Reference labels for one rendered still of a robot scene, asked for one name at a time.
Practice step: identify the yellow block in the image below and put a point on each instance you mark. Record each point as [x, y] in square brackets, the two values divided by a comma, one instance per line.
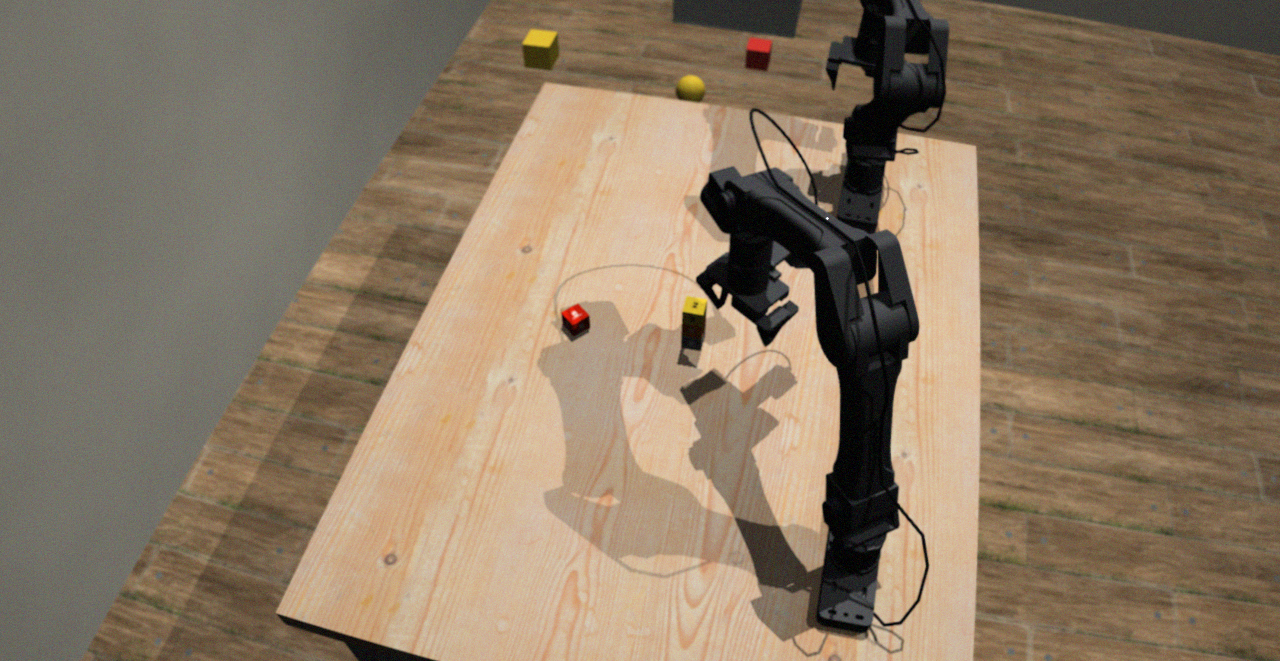
[694, 311]

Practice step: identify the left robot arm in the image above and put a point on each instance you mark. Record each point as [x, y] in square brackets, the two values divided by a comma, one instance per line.
[854, 496]

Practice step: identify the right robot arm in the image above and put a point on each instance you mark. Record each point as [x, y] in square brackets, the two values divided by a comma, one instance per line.
[915, 87]

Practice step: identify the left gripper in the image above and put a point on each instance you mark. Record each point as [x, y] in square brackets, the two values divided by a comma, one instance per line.
[753, 290]

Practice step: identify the orange block with dark brown top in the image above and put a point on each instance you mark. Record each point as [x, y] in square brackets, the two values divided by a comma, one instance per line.
[693, 331]

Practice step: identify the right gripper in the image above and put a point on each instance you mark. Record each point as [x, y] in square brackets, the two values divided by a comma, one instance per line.
[864, 54]

